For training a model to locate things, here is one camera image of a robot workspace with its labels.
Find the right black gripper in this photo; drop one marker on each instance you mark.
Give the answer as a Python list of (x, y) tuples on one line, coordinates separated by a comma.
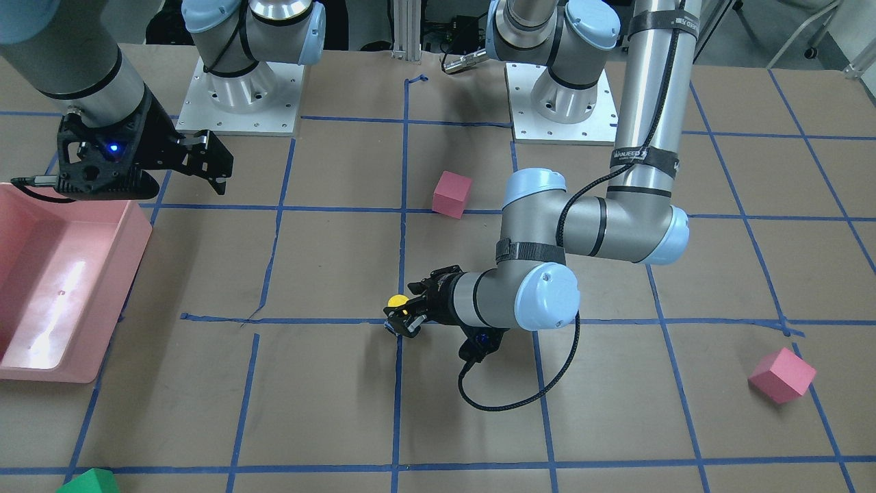
[(161, 134)]

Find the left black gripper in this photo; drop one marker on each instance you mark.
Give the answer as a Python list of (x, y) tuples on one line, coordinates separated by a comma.
[(445, 296)]

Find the yellow push button switch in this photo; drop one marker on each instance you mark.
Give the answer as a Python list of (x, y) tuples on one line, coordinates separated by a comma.
[(395, 301)]

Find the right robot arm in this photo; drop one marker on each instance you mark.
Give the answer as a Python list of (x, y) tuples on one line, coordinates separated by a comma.
[(65, 53)]

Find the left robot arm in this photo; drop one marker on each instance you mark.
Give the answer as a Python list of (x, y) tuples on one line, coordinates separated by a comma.
[(530, 286)]

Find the pink cube near left arm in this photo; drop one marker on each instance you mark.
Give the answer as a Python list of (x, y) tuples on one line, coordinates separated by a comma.
[(782, 376)]

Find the pink cube centre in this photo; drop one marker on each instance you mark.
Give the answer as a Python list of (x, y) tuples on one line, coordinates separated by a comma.
[(451, 194)]

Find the pink plastic bin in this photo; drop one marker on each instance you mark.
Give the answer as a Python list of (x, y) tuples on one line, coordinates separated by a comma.
[(66, 271)]

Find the green cube near bin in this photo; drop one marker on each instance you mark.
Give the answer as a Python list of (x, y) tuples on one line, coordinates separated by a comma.
[(94, 480)]

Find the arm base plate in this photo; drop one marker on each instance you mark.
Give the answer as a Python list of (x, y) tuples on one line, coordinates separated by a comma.
[(544, 112), (263, 102)]

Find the aluminium frame post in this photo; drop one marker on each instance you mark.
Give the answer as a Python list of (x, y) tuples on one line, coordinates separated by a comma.
[(406, 20)]

